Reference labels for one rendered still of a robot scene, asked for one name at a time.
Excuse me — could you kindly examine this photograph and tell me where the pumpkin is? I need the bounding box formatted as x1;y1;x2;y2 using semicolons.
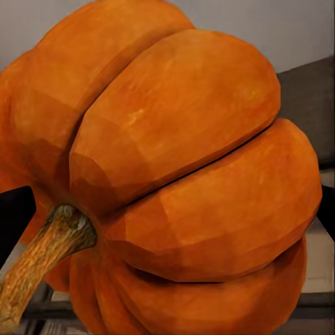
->
0;0;323;335

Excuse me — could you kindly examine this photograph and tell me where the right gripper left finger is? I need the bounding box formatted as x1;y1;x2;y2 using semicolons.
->
0;186;36;269

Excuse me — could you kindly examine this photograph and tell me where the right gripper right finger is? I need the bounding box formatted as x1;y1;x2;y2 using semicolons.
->
317;186;335;241

